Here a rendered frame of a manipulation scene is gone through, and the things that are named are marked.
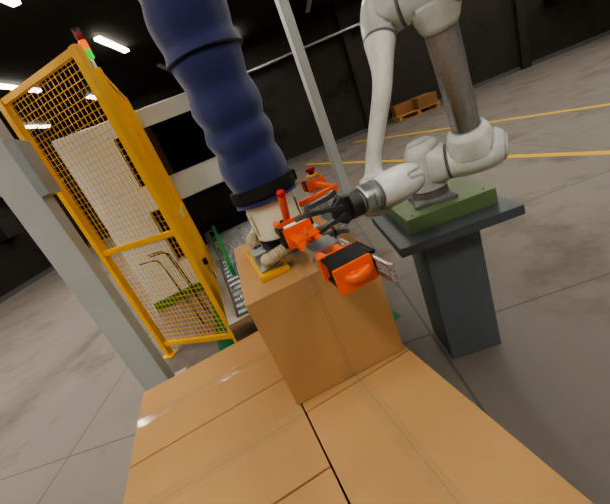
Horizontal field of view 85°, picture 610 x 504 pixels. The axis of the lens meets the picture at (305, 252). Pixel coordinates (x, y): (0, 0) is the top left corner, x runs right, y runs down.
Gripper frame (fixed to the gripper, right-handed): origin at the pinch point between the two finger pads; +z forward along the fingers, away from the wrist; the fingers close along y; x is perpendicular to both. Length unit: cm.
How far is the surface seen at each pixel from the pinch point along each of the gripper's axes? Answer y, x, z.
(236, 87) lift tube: -40.9, 16.9, -2.6
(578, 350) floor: 107, 0, -99
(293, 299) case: 18.0, -0.4, 8.8
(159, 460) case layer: 54, 12, 69
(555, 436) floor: 107, -21, -57
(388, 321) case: 39.9, -2.3, -16.2
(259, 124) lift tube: -29.6, 16.9, -4.9
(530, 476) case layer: 53, -50, -15
